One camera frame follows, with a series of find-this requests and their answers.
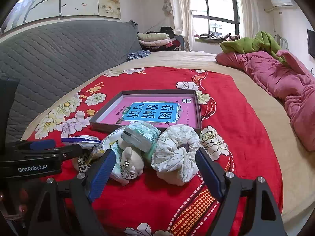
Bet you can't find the person's left hand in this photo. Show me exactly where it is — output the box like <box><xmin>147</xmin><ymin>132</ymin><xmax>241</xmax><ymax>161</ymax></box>
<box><xmin>13</xmin><ymin>188</ymin><xmax>30</xmax><ymax>214</ymax></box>

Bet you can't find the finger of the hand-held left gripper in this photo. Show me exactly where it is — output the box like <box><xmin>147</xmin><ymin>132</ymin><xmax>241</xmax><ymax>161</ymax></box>
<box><xmin>55</xmin><ymin>143</ymin><xmax>83</xmax><ymax>161</ymax></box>
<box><xmin>10</xmin><ymin>139</ymin><xmax>57</xmax><ymax>153</ymax></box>

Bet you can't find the black framed window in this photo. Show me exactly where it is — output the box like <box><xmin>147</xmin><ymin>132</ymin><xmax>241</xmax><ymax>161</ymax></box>
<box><xmin>188</xmin><ymin>0</ymin><xmax>240</xmax><ymax>37</ymax></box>

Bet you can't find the black wall television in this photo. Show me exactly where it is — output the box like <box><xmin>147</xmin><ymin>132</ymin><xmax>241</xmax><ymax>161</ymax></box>
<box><xmin>306</xmin><ymin>29</ymin><xmax>315</xmax><ymax>58</ymax></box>

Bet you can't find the pink and blue book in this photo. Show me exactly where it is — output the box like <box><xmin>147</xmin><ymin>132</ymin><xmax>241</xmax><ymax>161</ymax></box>
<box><xmin>97</xmin><ymin>96</ymin><xmax>199</xmax><ymax>128</ymax></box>

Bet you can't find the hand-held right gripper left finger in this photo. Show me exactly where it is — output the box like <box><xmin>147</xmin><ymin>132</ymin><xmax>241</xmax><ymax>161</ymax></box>
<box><xmin>27</xmin><ymin>149</ymin><xmax>116</xmax><ymax>236</ymax></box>

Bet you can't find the red floral blanket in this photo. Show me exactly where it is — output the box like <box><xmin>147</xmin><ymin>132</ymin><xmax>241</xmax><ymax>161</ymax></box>
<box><xmin>25</xmin><ymin>67</ymin><xmax>283</xmax><ymax>236</ymax></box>

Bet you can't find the white curtain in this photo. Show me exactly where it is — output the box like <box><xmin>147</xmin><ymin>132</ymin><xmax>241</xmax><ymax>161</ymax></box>
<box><xmin>235</xmin><ymin>0</ymin><xmax>260</xmax><ymax>40</ymax></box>
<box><xmin>167</xmin><ymin>0</ymin><xmax>195</xmax><ymax>52</ymax></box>

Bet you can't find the green blanket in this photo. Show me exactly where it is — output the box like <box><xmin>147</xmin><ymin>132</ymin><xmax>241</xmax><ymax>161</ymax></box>
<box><xmin>220</xmin><ymin>31</ymin><xmax>287</xmax><ymax>63</ymax></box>

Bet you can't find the black garment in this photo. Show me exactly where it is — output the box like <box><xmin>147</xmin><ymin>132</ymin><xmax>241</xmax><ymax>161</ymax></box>
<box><xmin>160</xmin><ymin>26</ymin><xmax>176</xmax><ymax>38</ymax></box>

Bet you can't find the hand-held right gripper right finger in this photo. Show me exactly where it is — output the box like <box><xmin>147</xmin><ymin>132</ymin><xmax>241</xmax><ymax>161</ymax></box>
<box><xmin>195</xmin><ymin>148</ymin><xmax>287</xmax><ymax>236</ymax></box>

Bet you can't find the beige plush toy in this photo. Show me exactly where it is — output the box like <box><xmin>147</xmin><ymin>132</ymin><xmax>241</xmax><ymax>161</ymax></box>
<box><xmin>118</xmin><ymin>138</ymin><xmax>144</xmax><ymax>181</ymax></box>

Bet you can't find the blue patterned cloth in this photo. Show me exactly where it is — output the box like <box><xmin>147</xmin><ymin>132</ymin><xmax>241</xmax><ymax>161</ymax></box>
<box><xmin>127</xmin><ymin>50</ymin><xmax>151</xmax><ymax>61</ymax></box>

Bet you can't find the cream scrunchie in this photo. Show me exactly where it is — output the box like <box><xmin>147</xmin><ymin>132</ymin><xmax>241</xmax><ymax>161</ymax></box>
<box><xmin>156</xmin><ymin>163</ymin><xmax>198</xmax><ymax>185</ymax></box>

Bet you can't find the magenta garment pile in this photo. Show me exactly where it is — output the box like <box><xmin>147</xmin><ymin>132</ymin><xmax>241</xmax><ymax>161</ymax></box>
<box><xmin>166</xmin><ymin>38</ymin><xmax>184</xmax><ymax>52</ymax></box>

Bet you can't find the grey quilted headboard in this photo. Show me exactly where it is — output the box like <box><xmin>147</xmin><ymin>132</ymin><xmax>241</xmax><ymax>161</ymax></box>
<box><xmin>0</xmin><ymin>20</ymin><xmax>142</xmax><ymax>143</ymax></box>

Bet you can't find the white and blue packet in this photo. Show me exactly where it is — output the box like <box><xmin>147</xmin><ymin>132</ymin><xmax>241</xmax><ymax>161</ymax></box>
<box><xmin>61</xmin><ymin>135</ymin><xmax>102</xmax><ymax>149</ymax></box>

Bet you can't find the yellow cartoon packet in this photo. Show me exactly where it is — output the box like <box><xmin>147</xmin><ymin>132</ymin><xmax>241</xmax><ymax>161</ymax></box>
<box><xmin>91</xmin><ymin>126</ymin><xmax>126</xmax><ymax>160</ymax></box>

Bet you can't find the white floral scrunchie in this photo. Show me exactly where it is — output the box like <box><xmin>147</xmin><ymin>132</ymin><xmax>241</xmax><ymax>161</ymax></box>
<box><xmin>151</xmin><ymin>124</ymin><xmax>200</xmax><ymax>175</ymax></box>

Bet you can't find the pink quilt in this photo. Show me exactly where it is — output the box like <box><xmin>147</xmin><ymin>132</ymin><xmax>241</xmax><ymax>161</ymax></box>
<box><xmin>215</xmin><ymin>50</ymin><xmax>315</xmax><ymax>151</ymax></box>

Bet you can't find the grey cardboard box tray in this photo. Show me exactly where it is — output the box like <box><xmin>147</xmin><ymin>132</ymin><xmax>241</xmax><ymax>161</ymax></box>
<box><xmin>89</xmin><ymin>90</ymin><xmax>202</xmax><ymax>134</ymax></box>

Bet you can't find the pink folded blanket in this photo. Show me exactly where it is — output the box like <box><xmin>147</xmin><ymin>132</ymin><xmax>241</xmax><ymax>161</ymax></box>
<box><xmin>139</xmin><ymin>39</ymin><xmax>171</xmax><ymax>47</ymax></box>

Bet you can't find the dark patterned windowsill cushion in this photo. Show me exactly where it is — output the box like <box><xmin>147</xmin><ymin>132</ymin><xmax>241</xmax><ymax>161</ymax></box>
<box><xmin>195</xmin><ymin>32</ymin><xmax>240</xmax><ymax>44</ymax></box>

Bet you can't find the leopard print scrunchie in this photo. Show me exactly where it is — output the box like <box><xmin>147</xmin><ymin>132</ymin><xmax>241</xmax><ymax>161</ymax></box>
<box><xmin>77</xmin><ymin>150</ymin><xmax>141</xmax><ymax>180</ymax></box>

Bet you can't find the cream folded blanket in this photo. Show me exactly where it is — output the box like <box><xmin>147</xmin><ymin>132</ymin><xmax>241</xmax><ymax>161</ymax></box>
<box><xmin>137</xmin><ymin>32</ymin><xmax>170</xmax><ymax>42</ymax></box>

